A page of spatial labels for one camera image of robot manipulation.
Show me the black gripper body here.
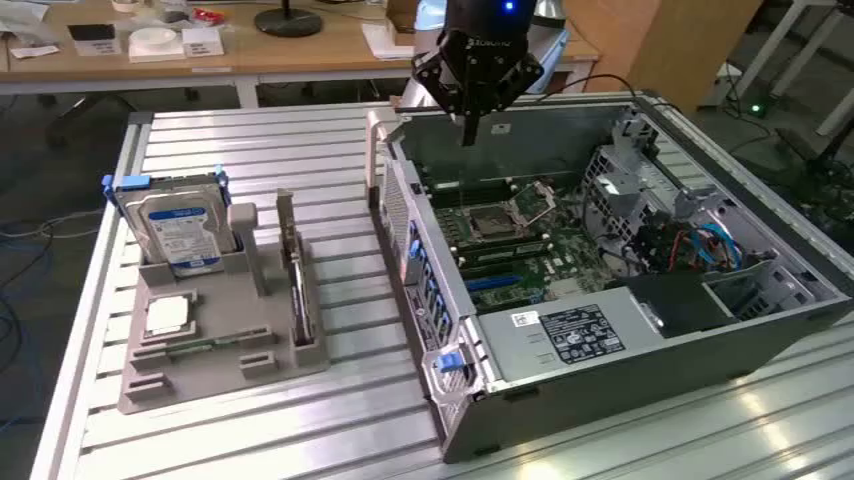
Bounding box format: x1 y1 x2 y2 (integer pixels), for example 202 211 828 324
443 0 537 114

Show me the green graphics card metal bracket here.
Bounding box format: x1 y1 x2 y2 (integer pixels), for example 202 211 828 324
275 188 316 347

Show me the white paper stack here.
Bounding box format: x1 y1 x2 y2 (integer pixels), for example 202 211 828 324
362 22 419 61

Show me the wooden desk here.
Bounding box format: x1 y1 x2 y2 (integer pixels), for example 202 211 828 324
0 0 602 96

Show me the wooden cabinet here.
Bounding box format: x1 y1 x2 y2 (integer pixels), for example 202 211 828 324
566 0 766 109

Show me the white-latch RAM slot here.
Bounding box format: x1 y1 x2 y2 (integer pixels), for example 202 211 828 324
431 175 515 187

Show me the metal socket cover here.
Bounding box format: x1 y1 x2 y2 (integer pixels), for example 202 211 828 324
510 180 559 221

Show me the black round lamp base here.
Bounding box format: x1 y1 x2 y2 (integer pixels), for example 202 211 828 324
252 0 324 39

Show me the grey metal disk bay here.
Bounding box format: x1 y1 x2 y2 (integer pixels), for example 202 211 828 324
583 144 675 251

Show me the CPU socket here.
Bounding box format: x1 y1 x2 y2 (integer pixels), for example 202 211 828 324
466 204 529 246

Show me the white labelled box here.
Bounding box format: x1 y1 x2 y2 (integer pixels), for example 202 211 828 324
180 27 227 57

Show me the green motherboard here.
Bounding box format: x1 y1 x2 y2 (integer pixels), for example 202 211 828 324
426 169 629 311

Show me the white square dish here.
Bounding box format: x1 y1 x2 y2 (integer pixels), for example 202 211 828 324
127 27 187 64

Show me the blue expansion slot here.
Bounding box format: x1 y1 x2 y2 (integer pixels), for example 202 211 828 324
465 273 521 294

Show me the silver finned heatsink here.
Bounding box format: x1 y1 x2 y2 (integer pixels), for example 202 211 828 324
554 278 602 301

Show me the hard disk in blue carrier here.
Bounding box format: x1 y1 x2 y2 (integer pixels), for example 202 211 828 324
99 167 234 279

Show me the white box with black top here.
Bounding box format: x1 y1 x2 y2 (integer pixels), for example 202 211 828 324
66 23 124 57

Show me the grey power supply unit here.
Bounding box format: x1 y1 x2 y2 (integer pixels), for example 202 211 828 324
477 288 666 382

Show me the grey printed parts rack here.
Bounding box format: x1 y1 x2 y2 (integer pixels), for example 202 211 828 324
118 202 334 416

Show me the green RAM stick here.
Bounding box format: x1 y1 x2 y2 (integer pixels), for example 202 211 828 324
164 332 276 351

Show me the silver CPU chip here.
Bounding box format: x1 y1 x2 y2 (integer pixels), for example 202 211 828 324
144 295 191 337

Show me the open grey PC case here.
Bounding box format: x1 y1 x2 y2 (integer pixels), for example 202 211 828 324
365 89 854 464

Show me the black power cable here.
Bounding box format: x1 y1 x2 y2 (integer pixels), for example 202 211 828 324
541 73 643 99

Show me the white table frame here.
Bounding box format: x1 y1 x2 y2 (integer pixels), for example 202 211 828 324
717 0 854 136

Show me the red disk wire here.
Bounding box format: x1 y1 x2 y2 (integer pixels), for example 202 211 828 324
669 227 689 274

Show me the blue disk wire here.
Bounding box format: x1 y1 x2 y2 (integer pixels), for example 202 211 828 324
691 225 721 274
711 223 743 274

